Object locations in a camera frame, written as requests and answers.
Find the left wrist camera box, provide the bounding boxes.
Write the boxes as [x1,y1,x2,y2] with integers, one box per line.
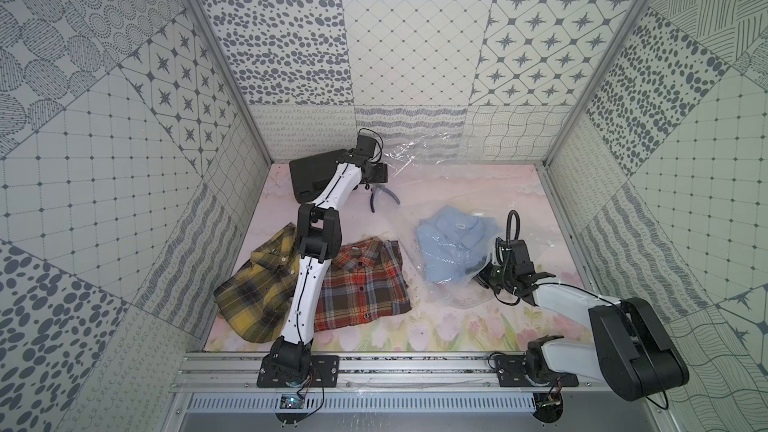
[354,134,380,161]

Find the red plaid folded shirt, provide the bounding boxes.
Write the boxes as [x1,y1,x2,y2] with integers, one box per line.
[314,237,411,332]

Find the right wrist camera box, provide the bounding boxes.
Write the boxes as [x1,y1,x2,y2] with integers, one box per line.
[500,240,531,267]

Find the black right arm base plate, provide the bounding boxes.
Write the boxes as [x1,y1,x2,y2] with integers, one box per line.
[487,352,579,388]

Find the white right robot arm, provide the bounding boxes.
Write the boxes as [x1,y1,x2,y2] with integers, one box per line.
[475,263,690,401]

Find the light blue shirt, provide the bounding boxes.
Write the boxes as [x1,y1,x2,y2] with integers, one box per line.
[416,206,500,285]

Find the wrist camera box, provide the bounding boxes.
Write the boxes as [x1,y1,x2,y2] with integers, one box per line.
[354,134,380,161]
[500,240,531,267]

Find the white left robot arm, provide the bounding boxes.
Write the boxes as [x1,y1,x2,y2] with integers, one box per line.
[268,158,388,384]

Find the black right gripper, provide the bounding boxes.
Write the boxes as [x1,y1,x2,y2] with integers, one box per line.
[465,256,514,295]

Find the blue handled pliers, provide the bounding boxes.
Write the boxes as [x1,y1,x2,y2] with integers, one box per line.
[369,184,401,213]

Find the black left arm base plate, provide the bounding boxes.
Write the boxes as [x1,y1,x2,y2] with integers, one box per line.
[257,353,340,388]

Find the yellow plaid shirt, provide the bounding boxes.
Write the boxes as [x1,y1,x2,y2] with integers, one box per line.
[214,223,299,343]

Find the aluminium mounting rail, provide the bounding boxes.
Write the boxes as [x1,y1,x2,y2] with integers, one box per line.
[171,352,608,393]

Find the black plastic tool case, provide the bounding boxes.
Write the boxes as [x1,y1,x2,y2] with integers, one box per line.
[289,149,347,204]

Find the clear plastic vacuum bag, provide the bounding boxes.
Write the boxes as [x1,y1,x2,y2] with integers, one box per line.
[375,131,582,309]

